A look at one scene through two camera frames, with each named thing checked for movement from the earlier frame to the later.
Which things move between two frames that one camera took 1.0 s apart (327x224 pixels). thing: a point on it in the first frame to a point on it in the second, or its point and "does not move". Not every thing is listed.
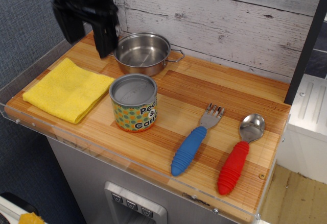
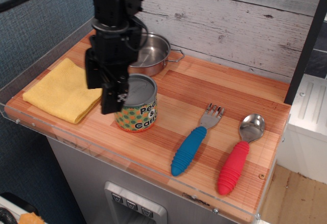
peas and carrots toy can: x=134 y=101 does not move
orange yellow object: x=30 y=218 does not move
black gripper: x=89 y=0 to x=113 y=46
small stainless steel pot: x=144 y=53 does not move
